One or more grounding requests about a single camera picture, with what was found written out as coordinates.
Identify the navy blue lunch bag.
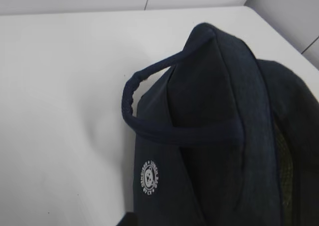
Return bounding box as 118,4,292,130
119,23,319,226

